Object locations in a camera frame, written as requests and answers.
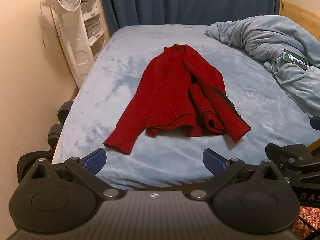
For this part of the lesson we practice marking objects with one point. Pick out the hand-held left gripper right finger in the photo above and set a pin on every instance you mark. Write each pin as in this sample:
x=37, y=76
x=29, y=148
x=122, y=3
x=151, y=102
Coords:
x=214, y=162

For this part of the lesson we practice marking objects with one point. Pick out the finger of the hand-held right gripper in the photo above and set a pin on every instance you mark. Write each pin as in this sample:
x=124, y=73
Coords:
x=287, y=152
x=316, y=123

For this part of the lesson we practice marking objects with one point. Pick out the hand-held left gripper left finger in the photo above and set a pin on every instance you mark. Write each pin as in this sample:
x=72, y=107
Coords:
x=94, y=161

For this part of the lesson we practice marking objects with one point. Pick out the red knit sweater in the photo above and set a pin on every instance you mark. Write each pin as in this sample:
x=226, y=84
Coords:
x=175, y=95

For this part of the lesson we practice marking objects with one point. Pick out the floral patterned cloth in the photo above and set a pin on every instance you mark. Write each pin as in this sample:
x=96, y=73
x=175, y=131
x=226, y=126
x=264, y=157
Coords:
x=308, y=221

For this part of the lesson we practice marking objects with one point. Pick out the light blue bed sheet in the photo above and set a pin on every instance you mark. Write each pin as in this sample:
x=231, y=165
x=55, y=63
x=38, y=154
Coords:
x=105, y=100

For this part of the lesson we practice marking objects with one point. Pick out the green picture patch label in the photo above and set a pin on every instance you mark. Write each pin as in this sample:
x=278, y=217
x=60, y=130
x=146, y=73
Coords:
x=295, y=59

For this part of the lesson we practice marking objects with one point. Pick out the grey-blue fleece comforter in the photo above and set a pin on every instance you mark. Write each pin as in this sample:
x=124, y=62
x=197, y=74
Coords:
x=280, y=47

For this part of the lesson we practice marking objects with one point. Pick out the wooden bed headboard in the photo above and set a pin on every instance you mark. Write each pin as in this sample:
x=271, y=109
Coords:
x=302, y=17

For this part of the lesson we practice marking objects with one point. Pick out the white plastic tower stand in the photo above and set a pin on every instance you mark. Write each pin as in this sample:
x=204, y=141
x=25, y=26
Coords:
x=73, y=50

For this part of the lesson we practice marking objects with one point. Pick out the dark blue curtain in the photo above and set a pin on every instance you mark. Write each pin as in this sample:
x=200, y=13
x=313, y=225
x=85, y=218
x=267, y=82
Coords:
x=187, y=1

